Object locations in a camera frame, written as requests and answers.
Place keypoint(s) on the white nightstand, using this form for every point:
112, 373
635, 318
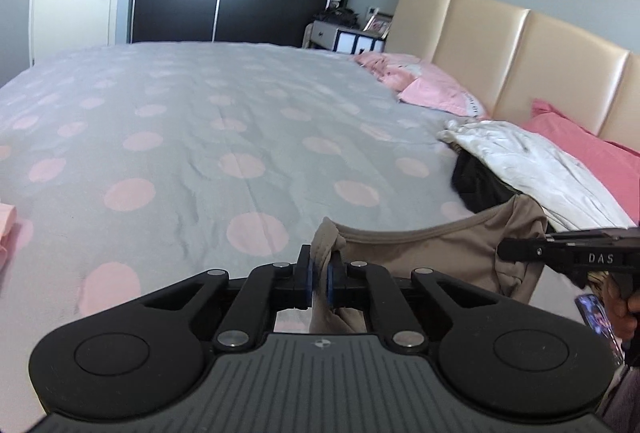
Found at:
345, 40

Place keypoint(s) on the beige padded headboard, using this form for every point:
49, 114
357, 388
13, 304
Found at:
550, 53

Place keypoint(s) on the smartphone with purple screen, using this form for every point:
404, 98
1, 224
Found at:
595, 315

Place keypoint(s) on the grey pink-dotted bedspread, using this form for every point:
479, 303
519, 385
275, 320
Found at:
200, 113

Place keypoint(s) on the light pink printed pillow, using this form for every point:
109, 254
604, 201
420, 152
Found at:
440, 93
385, 65

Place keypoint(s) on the white garment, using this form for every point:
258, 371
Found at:
540, 163

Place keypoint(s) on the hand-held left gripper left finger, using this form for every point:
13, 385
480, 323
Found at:
309, 274

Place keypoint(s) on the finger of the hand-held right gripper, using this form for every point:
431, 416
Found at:
522, 249

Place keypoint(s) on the coral pink pillow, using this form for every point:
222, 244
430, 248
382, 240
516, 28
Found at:
600, 148

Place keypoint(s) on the taupe long-sleeve shirt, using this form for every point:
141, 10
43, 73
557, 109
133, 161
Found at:
425, 253

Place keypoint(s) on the black garment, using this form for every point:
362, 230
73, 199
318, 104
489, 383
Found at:
475, 183

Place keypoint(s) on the photo frame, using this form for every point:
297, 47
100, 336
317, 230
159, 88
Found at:
378, 24

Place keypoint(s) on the person's right forearm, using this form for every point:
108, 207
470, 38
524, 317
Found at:
622, 400

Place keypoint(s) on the dark clutter on nightstand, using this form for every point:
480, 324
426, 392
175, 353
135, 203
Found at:
342, 15

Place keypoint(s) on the stack of folded clothes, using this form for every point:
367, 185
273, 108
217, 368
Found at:
6, 233

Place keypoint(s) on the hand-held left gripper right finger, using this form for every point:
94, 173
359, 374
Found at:
331, 280

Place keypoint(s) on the person's right hand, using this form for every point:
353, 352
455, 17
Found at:
625, 310

